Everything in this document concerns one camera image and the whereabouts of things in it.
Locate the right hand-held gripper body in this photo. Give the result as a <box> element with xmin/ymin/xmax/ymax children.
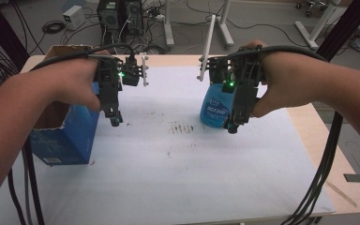
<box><xmin>196</xmin><ymin>13</ymin><xmax>266</xmax><ymax>111</ymax></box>

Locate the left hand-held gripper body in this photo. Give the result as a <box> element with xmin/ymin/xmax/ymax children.
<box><xmin>93</xmin><ymin>52</ymin><xmax>150</xmax><ymax>111</ymax></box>

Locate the blue plastic bottle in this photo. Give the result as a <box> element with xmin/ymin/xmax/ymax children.
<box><xmin>199</xmin><ymin>82</ymin><xmax>237</xmax><ymax>129</ymax></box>

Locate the blue cardboard box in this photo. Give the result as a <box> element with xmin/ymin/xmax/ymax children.
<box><xmin>29</xmin><ymin>44</ymin><xmax>101</xmax><ymax>166</ymax></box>

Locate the person's left hand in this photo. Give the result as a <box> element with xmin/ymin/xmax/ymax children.
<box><xmin>27</xmin><ymin>50</ymin><xmax>111</xmax><ymax>113</ymax></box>

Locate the person's right hand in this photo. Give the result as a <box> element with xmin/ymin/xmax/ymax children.
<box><xmin>245</xmin><ymin>38</ymin><xmax>323</xmax><ymax>119</ymax></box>

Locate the white table leg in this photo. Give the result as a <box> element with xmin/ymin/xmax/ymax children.
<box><xmin>294</xmin><ymin>0</ymin><xmax>341</xmax><ymax>51</ymax></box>
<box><xmin>163</xmin><ymin>0</ymin><xmax>176</xmax><ymax>48</ymax></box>
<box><xmin>216</xmin><ymin>0</ymin><xmax>235</xmax><ymax>49</ymax></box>

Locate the white table mat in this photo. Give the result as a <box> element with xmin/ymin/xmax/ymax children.
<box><xmin>0</xmin><ymin>65</ymin><xmax>338</xmax><ymax>225</ymax></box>

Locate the black computer tower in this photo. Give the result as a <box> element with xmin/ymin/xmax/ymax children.
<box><xmin>96</xmin><ymin>0</ymin><xmax>122</xmax><ymax>44</ymax></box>
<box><xmin>121</xmin><ymin>0</ymin><xmax>144</xmax><ymax>38</ymax></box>

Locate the white box device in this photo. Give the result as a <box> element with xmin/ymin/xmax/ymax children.
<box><xmin>62</xmin><ymin>5</ymin><xmax>86</xmax><ymax>31</ymax></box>

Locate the office chair wheel base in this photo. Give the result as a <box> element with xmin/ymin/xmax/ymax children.
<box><xmin>295</xmin><ymin>0</ymin><xmax>326</xmax><ymax>19</ymax></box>

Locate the thin wooden stick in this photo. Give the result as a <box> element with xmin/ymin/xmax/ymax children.
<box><xmin>325</xmin><ymin>180</ymin><xmax>359</xmax><ymax>208</ymax></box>

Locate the grey tape strip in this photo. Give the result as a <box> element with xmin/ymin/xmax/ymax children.
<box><xmin>343</xmin><ymin>172</ymin><xmax>360</xmax><ymax>188</ymax></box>

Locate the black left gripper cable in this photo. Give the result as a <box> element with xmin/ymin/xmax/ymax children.
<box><xmin>7</xmin><ymin>42</ymin><xmax>137</xmax><ymax>225</ymax></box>

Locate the coiled black cable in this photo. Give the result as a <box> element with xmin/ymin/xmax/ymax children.
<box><xmin>41</xmin><ymin>20</ymin><xmax>67</xmax><ymax>35</ymax></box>

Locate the black frame post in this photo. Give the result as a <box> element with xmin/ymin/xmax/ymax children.
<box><xmin>316</xmin><ymin>0</ymin><xmax>360</xmax><ymax>62</ymax></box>
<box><xmin>0</xmin><ymin>0</ymin><xmax>31</xmax><ymax>72</ymax></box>

